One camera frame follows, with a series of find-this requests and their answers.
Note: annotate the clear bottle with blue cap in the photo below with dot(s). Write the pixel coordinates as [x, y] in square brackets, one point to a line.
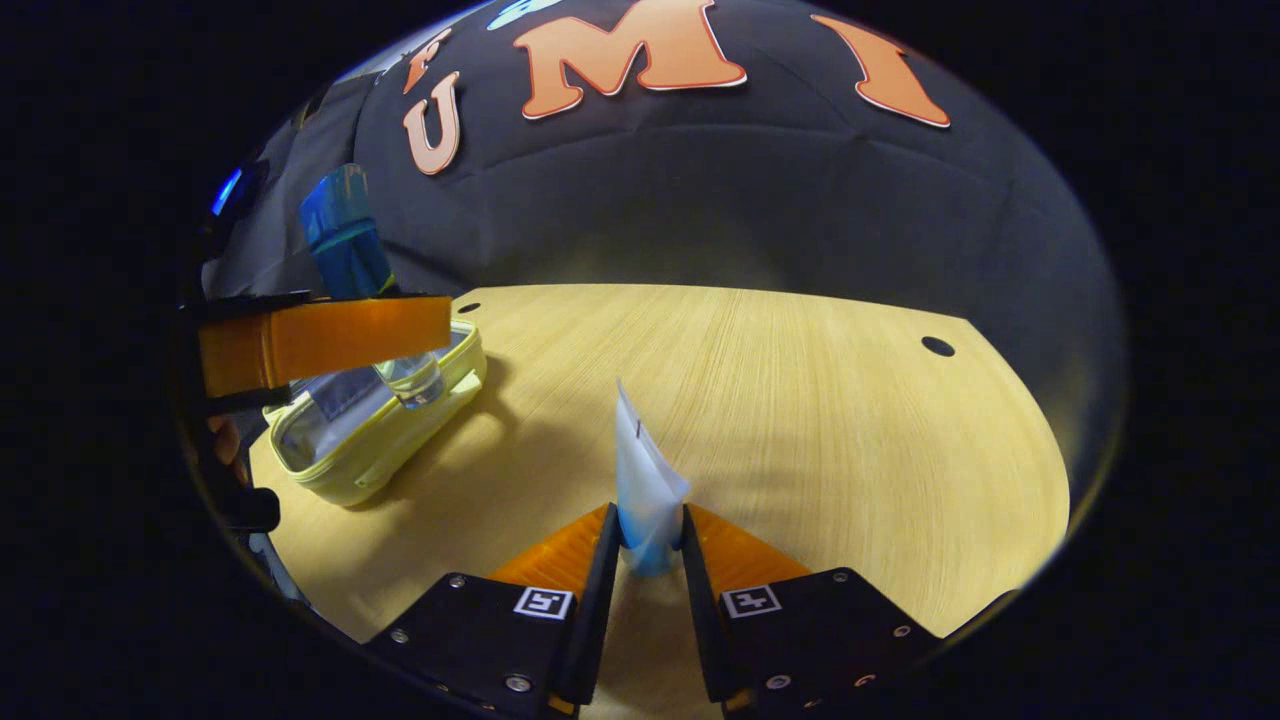
[345, 240]

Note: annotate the black backdrop cloth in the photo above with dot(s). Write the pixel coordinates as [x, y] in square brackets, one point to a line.
[720, 190]

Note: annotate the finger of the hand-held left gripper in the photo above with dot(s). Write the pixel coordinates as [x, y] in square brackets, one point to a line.
[330, 335]

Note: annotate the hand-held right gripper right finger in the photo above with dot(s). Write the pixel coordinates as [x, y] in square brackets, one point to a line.
[697, 610]

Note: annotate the pale yellow suitcase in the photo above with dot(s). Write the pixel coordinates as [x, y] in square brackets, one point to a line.
[370, 455]

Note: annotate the white and blue tube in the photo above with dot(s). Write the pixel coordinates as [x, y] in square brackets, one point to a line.
[645, 480]

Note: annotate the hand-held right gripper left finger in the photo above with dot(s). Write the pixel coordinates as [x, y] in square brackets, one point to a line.
[595, 610]

